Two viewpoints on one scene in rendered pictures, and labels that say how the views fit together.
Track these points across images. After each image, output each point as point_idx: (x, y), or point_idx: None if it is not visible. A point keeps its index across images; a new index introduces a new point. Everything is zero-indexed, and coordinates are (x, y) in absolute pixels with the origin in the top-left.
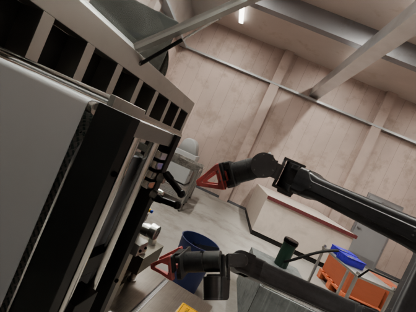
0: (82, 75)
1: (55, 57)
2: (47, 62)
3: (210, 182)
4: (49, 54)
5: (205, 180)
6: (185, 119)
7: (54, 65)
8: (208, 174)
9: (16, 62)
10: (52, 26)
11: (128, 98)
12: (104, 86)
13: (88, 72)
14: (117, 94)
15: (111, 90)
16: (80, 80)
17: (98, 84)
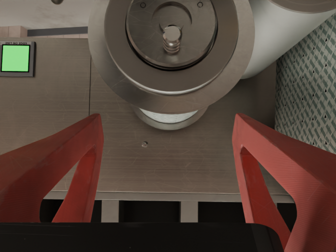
0: (182, 215)
1: (201, 214)
2: (208, 204)
3: (87, 150)
4: (210, 215)
5: (99, 145)
6: None
7: (198, 203)
8: (282, 219)
9: (287, 194)
10: None
11: (42, 213)
12: (120, 214)
13: (136, 218)
14: (52, 206)
15: (105, 214)
16: (183, 206)
17: (122, 209)
